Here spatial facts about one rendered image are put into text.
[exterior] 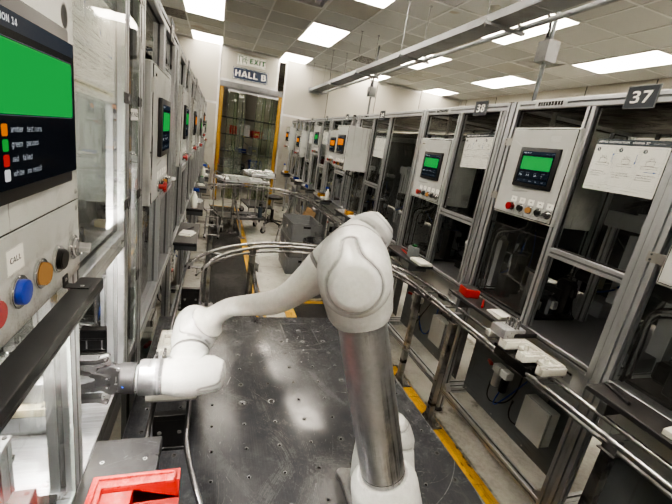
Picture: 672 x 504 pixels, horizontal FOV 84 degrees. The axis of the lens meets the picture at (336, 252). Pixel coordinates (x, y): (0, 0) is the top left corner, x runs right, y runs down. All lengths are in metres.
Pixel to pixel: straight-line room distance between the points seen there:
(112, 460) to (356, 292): 0.68
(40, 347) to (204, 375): 0.56
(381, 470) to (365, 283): 0.44
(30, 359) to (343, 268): 0.41
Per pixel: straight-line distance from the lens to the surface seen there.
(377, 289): 0.62
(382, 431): 0.84
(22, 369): 0.52
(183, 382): 1.06
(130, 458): 1.05
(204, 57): 9.28
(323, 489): 1.30
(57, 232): 0.67
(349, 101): 9.70
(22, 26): 0.52
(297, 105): 9.36
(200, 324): 1.13
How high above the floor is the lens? 1.64
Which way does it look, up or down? 16 degrees down
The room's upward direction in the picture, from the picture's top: 9 degrees clockwise
